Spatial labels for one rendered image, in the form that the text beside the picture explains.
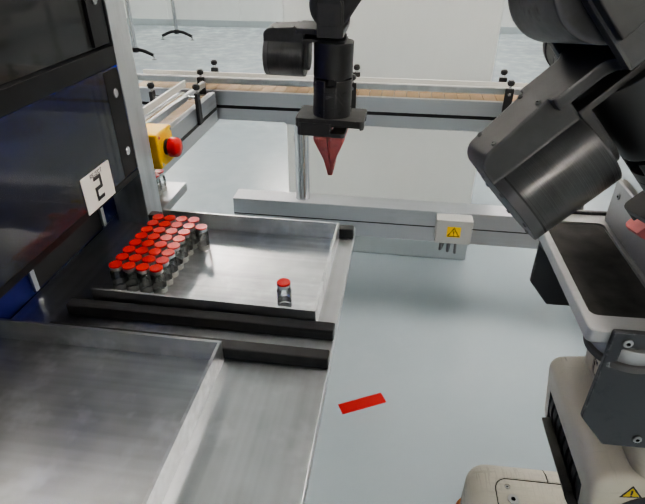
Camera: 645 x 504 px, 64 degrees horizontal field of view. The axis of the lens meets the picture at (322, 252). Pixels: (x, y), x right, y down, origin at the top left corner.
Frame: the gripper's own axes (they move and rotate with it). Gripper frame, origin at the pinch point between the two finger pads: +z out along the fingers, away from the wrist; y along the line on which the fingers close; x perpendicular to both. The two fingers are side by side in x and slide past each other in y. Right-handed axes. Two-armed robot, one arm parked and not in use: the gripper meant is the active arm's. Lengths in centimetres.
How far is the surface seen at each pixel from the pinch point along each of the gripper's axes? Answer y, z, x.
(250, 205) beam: 40, 53, -83
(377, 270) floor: -7, 105, -126
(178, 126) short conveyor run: 47, 13, -49
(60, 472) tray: 22, 16, 48
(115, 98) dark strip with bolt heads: 36.6, -8.3, -2.6
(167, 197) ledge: 37.4, 17.0, -16.8
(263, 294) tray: 8.2, 16.0, 14.0
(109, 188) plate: 36.1, 4.2, 5.4
